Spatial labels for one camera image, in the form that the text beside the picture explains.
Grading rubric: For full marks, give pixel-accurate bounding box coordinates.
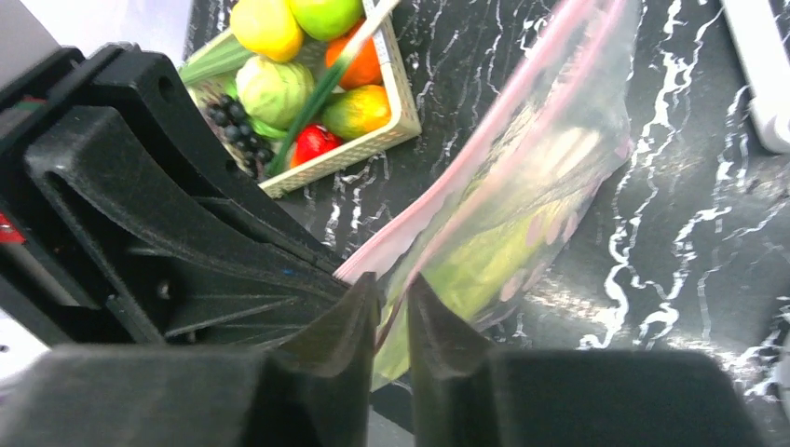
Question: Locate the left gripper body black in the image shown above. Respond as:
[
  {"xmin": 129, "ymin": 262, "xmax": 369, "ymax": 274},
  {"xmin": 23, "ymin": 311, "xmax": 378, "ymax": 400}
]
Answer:
[{"xmin": 1, "ymin": 43, "xmax": 146, "ymax": 345}]

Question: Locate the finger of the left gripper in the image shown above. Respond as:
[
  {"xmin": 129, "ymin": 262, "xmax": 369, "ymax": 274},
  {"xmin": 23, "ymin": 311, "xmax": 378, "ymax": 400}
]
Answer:
[
  {"xmin": 24, "ymin": 105, "xmax": 346, "ymax": 296},
  {"xmin": 104, "ymin": 240, "xmax": 347, "ymax": 345}
]

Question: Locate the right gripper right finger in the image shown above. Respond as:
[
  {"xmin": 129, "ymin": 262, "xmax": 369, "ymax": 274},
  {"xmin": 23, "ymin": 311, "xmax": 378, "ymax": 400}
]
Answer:
[{"xmin": 407, "ymin": 276, "xmax": 765, "ymax": 446}]

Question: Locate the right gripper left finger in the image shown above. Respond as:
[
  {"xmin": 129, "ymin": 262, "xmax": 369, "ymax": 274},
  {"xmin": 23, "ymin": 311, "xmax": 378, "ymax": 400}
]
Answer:
[{"xmin": 1, "ymin": 272, "xmax": 380, "ymax": 446}]

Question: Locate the clear zip top bag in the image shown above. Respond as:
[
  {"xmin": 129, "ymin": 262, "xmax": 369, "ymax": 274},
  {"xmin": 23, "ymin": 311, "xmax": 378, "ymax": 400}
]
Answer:
[{"xmin": 335, "ymin": 1, "xmax": 641, "ymax": 388}]

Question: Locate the green celery stalk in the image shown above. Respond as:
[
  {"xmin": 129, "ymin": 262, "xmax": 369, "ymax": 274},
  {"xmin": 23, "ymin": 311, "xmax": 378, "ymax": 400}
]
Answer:
[{"xmin": 372, "ymin": 106, "xmax": 627, "ymax": 389}]

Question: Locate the black grapes bunch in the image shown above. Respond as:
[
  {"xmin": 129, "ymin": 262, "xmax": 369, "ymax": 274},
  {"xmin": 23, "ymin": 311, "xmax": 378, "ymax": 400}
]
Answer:
[{"xmin": 207, "ymin": 94, "xmax": 275, "ymax": 181}]

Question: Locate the green onion with white root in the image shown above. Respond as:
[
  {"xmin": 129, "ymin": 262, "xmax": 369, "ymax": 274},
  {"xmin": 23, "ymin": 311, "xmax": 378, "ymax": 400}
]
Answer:
[{"xmin": 178, "ymin": 1, "xmax": 398, "ymax": 176}]

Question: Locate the green cabbage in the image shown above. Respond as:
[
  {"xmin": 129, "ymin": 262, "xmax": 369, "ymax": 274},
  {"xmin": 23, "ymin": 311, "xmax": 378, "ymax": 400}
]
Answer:
[{"xmin": 235, "ymin": 56, "xmax": 315, "ymax": 130}]

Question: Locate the red tomato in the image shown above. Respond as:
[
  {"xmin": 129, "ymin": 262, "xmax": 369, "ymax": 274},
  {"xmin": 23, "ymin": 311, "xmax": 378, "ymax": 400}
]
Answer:
[{"xmin": 289, "ymin": 124, "xmax": 343, "ymax": 169}]

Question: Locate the yellow lemon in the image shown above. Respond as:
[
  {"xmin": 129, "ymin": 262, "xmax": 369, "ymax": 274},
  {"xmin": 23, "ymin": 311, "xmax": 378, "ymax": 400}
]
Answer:
[{"xmin": 229, "ymin": 0, "xmax": 304, "ymax": 62}]

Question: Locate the orange green mango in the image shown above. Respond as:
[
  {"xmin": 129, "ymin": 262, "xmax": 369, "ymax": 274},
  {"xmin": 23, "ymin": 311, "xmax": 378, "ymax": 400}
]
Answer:
[{"xmin": 320, "ymin": 85, "xmax": 392, "ymax": 141}]

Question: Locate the green apple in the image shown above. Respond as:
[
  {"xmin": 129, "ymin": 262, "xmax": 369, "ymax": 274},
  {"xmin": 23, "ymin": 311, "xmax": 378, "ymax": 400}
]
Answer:
[{"xmin": 289, "ymin": 0, "xmax": 363, "ymax": 42}]

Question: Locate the orange fruit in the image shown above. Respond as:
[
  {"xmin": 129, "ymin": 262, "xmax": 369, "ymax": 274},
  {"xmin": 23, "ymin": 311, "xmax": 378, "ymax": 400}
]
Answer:
[{"xmin": 325, "ymin": 19, "xmax": 383, "ymax": 90}]

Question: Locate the cream woven basket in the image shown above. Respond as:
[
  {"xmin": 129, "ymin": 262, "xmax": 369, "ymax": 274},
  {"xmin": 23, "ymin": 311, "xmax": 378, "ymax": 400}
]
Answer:
[{"xmin": 186, "ymin": 1, "xmax": 421, "ymax": 197}]

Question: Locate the white pvc pipe frame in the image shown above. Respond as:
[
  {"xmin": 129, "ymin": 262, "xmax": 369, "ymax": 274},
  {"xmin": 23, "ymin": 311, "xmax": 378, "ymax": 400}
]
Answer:
[{"xmin": 721, "ymin": 0, "xmax": 789, "ymax": 155}]

